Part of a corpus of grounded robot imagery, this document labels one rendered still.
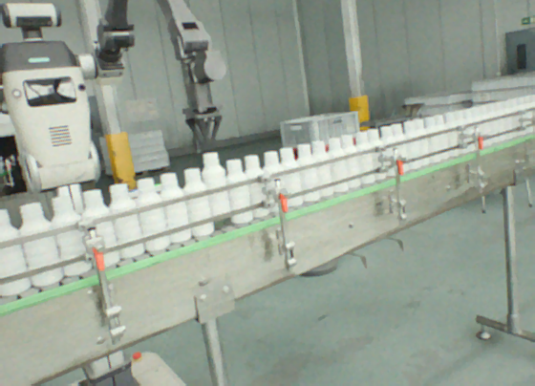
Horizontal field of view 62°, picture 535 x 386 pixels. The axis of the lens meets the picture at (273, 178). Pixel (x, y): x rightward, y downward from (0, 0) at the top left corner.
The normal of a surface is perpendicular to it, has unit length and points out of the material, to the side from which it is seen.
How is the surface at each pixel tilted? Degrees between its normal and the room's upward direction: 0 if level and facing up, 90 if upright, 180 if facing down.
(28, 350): 90
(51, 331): 90
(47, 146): 90
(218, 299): 90
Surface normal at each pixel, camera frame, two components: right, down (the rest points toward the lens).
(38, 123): 0.58, 0.07
